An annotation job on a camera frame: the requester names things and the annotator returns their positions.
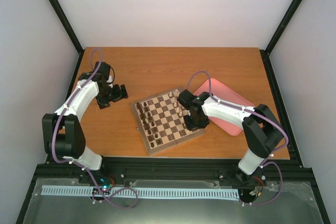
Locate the light blue cable duct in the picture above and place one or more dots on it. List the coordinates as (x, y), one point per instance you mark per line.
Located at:
(141, 193)

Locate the black frame post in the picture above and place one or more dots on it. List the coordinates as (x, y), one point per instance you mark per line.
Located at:
(66, 25)
(291, 10)

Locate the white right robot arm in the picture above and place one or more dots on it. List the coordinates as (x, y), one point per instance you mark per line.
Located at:
(262, 131)

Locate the black left frame post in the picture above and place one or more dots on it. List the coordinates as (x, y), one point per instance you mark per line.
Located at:
(66, 25)

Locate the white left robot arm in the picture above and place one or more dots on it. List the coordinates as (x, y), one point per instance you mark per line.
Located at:
(64, 139)

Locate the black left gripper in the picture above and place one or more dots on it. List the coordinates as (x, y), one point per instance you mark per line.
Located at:
(118, 95)

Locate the black aluminium base frame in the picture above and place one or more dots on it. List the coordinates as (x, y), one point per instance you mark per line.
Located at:
(293, 190)

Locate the wooden chess board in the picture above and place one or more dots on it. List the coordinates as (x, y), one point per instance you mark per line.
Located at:
(169, 125)

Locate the pink plastic tray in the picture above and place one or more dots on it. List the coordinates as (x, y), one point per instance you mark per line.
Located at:
(225, 93)

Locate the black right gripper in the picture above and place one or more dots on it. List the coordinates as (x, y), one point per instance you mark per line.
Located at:
(190, 127)

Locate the black right frame post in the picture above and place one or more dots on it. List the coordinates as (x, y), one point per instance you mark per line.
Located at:
(291, 10)

